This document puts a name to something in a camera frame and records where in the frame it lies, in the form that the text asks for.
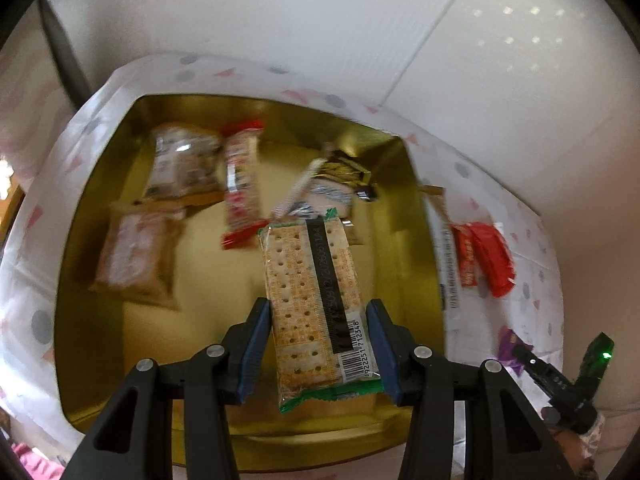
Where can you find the purple snack packet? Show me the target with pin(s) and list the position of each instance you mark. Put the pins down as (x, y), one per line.
(507, 347)

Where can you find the white polka-dot box, gold interior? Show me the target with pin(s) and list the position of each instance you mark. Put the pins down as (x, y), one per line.
(75, 135)

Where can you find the clear cracker packet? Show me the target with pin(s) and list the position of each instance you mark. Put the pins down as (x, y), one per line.
(300, 285)

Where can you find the person's right forearm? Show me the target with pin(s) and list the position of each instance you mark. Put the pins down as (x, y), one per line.
(570, 455)

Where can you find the silver snack packet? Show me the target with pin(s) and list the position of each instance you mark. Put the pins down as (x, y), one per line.
(325, 195)

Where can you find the brown cake packet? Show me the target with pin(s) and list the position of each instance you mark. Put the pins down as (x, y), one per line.
(135, 255)

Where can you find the small red snack bar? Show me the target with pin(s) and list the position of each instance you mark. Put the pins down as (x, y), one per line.
(467, 260)

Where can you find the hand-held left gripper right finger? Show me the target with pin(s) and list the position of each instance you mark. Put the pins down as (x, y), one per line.
(385, 355)

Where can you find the gold tin box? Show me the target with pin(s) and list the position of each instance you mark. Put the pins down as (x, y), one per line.
(210, 270)

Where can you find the pink patterned curtain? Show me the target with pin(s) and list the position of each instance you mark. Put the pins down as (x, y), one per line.
(25, 110)

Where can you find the clear nut packet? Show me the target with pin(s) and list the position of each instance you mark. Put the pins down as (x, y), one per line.
(182, 160)

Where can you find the long red-ended snack packet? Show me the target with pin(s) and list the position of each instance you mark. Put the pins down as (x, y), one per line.
(240, 180)

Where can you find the pink cloth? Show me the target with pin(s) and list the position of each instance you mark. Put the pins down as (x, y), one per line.
(35, 460)

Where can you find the black and gold snack packet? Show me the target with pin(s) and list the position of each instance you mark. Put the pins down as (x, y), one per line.
(345, 170)

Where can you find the white stick packet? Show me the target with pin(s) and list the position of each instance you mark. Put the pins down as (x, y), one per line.
(447, 260)

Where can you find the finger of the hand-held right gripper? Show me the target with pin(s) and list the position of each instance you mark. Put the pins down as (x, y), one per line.
(537, 365)

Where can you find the plain red snack packet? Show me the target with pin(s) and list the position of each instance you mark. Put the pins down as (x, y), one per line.
(495, 260)

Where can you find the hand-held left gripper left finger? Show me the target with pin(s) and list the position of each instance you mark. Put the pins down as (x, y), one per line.
(252, 355)

